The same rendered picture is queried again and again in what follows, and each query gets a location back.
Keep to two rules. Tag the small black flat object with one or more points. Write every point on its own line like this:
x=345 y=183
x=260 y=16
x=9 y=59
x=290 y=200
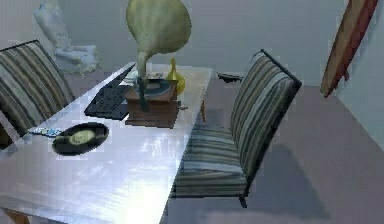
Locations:
x=230 y=77

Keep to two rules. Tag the brown gramophone with horn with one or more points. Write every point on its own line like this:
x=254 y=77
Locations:
x=156 y=60

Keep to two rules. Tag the striped upholstered chair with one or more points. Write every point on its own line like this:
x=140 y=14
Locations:
x=26 y=83
x=256 y=116

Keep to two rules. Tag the glossy white table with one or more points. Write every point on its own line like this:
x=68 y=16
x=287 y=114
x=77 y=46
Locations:
x=133 y=173

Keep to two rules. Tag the black laptop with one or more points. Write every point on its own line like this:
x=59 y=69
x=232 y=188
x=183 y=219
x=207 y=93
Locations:
x=108 y=98

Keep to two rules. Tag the white statue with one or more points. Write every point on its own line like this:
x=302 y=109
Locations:
x=63 y=43

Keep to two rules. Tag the red brown surfboard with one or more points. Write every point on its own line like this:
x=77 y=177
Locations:
x=348 y=43

